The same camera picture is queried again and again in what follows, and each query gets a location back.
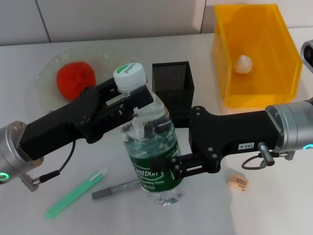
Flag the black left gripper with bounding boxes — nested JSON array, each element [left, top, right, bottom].
[[19, 77, 123, 162]]

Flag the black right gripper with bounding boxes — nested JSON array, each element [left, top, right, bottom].
[[150, 106, 281, 181]]

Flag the red knitted toy orange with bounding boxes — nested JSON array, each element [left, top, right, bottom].
[[56, 62, 96, 101]]

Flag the clear water bottle green label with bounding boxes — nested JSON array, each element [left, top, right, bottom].
[[112, 62, 188, 206]]

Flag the white paper ball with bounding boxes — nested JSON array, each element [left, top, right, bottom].
[[234, 55, 253, 74]]

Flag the green white pen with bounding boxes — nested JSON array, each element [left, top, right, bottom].
[[45, 168, 108, 220]]

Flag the black mesh pen holder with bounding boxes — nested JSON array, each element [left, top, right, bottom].
[[151, 60, 195, 128]]

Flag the green glass fruit plate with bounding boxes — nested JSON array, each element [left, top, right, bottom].
[[36, 47, 137, 113]]

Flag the beige eraser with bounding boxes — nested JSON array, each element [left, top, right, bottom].
[[229, 172, 249, 191]]

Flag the silver glitter marker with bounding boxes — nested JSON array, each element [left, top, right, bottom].
[[91, 180, 141, 200]]

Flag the yellow plastic bin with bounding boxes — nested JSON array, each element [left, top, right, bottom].
[[211, 3, 303, 110]]

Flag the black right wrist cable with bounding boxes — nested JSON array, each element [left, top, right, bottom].
[[241, 153, 267, 171]]

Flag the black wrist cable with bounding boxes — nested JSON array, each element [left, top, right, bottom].
[[31, 141, 75, 184], [241, 153, 267, 171]]

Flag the silver right wrist connector post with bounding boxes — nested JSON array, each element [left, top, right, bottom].
[[258, 141, 275, 164]]

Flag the silver wrist connector post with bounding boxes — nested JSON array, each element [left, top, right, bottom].
[[21, 172, 41, 191], [258, 141, 275, 164]]

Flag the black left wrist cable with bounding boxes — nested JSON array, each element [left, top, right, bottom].
[[31, 141, 75, 184]]

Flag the silver left wrist connector post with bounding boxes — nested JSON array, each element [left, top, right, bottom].
[[21, 172, 41, 191]]

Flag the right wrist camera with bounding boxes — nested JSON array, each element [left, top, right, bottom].
[[300, 39, 313, 74]]

